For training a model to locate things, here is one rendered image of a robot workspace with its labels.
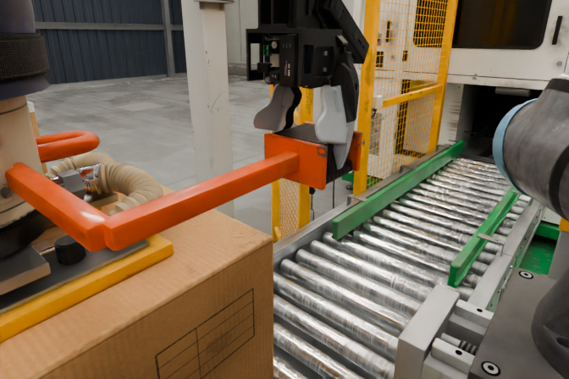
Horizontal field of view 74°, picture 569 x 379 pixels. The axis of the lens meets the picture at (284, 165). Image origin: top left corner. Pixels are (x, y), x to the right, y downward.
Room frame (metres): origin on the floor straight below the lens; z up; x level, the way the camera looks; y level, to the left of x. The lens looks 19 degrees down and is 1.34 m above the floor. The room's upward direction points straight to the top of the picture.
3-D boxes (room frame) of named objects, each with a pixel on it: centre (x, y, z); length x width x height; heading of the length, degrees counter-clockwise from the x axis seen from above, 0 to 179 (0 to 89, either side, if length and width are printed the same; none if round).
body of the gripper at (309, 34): (0.41, -0.02, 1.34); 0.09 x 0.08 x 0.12; 141
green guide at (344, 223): (1.96, -0.70, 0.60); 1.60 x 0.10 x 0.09; 139
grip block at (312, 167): (0.44, -0.03, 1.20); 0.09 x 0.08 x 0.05; 50
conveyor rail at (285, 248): (1.73, -0.42, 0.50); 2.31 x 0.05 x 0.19; 139
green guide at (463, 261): (1.61, -1.10, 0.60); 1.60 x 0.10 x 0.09; 139
